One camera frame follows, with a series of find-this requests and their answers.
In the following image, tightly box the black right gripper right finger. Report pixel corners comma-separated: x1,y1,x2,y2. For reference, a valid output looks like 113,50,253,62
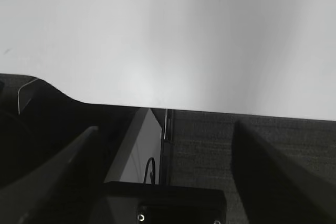
231,121,335,223

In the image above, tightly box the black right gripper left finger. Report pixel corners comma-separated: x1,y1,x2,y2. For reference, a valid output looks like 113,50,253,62
1,126,100,223

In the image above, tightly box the black cable under table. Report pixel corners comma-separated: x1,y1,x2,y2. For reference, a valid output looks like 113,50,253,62
143,157,157,185

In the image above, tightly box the white table leg panel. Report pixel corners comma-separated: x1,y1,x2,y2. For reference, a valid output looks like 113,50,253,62
104,108,162,184

